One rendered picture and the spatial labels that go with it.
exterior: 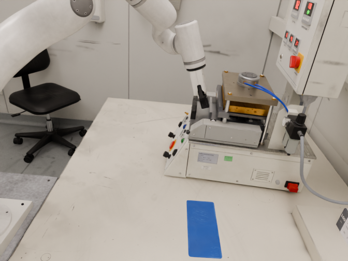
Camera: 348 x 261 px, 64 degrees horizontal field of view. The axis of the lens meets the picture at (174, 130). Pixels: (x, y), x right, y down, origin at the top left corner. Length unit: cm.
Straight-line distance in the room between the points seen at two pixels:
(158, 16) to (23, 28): 38
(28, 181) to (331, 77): 109
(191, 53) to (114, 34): 158
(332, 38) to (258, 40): 164
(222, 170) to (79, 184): 54
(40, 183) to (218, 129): 68
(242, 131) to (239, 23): 160
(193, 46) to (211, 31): 147
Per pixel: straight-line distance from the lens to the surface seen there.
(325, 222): 108
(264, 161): 109
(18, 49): 77
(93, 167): 118
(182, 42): 103
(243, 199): 110
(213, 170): 109
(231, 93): 98
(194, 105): 111
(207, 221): 98
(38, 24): 76
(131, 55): 256
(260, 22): 254
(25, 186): 115
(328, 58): 98
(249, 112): 105
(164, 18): 93
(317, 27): 95
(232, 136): 102
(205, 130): 101
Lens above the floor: 146
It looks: 30 degrees down
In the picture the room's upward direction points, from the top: 5 degrees clockwise
